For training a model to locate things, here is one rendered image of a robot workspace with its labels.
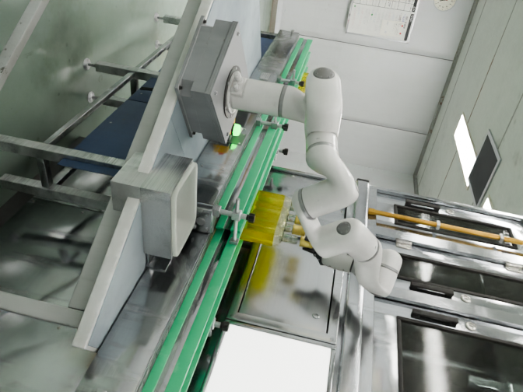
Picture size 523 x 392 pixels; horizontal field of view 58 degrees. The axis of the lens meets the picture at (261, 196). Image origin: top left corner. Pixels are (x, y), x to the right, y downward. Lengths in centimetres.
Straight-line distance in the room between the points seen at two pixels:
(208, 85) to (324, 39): 615
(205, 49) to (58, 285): 87
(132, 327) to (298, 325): 52
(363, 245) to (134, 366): 62
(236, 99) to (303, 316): 69
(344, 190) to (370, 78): 641
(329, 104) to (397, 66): 627
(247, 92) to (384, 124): 652
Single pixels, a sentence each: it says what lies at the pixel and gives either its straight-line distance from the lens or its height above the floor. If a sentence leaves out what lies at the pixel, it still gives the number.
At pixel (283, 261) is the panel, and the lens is 168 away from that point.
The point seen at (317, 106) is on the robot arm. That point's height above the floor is 113.
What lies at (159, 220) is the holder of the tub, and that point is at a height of 80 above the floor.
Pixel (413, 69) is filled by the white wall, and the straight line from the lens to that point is 751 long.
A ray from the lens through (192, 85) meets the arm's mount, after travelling 130.
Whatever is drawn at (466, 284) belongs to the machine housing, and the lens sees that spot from 191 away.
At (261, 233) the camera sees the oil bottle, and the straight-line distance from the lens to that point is 154.
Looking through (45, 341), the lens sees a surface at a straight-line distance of 153.
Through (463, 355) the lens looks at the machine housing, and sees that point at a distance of 167.
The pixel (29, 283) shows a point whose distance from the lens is 169.
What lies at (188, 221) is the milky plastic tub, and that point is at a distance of 141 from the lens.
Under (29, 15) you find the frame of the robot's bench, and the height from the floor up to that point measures 19.
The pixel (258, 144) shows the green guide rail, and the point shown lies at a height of 92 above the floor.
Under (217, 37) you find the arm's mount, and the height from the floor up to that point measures 82.
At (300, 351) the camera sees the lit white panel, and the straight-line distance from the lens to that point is 144.
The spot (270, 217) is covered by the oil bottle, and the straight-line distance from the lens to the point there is 161.
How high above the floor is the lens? 117
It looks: 6 degrees down
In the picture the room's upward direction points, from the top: 102 degrees clockwise
